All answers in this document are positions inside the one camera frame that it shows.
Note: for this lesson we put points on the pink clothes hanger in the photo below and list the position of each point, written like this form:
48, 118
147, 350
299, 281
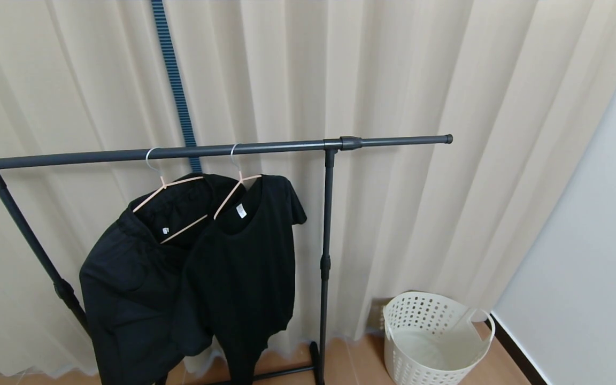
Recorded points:
163, 184
237, 184

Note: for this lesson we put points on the black t-shirt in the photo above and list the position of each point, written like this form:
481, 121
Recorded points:
254, 278

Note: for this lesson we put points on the black shorts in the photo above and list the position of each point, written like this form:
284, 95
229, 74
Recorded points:
131, 299

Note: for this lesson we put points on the black clothes rack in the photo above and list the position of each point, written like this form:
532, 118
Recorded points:
233, 148

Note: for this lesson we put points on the white laundry basket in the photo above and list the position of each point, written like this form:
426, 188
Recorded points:
420, 353

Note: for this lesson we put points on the beige curtain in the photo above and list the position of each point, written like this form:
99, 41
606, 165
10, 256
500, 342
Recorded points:
340, 64

